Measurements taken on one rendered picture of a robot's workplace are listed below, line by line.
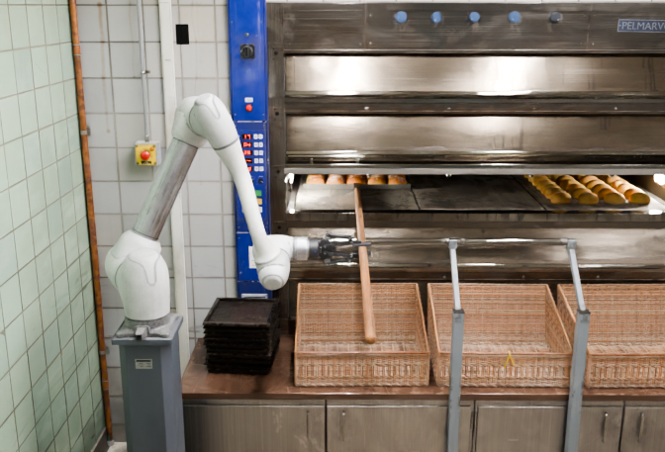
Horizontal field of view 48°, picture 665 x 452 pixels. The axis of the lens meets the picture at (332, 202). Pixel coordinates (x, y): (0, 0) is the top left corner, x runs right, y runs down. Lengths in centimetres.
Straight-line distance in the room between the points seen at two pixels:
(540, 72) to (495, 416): 146
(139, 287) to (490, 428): 154
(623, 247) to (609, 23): 101
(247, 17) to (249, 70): 22
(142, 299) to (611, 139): 210
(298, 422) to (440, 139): 135
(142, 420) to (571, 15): 236
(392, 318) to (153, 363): 125
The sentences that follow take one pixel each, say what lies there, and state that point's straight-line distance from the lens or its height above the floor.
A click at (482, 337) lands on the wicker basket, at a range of 357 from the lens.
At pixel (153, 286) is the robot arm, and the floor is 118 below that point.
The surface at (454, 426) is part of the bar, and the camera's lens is 317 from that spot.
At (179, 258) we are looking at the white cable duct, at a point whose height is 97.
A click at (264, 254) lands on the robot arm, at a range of 269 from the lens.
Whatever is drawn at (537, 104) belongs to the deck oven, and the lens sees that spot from 342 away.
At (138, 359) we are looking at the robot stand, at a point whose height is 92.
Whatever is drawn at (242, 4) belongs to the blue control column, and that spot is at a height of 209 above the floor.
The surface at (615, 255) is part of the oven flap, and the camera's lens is 368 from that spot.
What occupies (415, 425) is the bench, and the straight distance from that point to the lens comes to 322.
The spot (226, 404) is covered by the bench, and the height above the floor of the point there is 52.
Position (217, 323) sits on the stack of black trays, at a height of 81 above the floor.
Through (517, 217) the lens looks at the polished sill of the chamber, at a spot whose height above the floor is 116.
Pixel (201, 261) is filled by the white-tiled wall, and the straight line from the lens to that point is 353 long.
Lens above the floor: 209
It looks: 15 degrees down
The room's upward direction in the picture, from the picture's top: straight up
